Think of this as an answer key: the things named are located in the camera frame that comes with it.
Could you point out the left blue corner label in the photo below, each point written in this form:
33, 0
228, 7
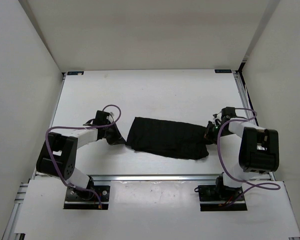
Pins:
75, 73

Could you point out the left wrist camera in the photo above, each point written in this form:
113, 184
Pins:
101, 118

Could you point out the front aluminium frame rail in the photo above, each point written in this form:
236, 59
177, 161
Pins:
154, 178

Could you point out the right aluminium frame rail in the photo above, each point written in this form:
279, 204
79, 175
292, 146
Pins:
247, 103

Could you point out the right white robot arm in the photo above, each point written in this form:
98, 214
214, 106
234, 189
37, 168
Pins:
258, 154

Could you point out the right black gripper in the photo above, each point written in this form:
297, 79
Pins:
208, 137

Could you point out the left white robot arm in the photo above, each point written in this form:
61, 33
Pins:
58, 154

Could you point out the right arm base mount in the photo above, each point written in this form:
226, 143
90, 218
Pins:
213, 199

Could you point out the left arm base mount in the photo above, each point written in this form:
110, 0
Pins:
78, 200

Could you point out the right blue corner label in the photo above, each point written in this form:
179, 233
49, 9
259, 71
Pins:
223, 71

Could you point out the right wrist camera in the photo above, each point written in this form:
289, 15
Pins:
224, 115

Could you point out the black pleated skirt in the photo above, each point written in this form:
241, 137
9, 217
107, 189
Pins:
168, 138

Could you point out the aluminium frame rail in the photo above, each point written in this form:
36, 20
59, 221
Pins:
247, 103
154, 178

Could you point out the blue corner label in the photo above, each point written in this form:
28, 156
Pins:
75, 73
223, 71

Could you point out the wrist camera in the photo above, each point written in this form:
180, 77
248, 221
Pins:
101, 118
224, 115

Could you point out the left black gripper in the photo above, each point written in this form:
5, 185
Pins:
118, 138

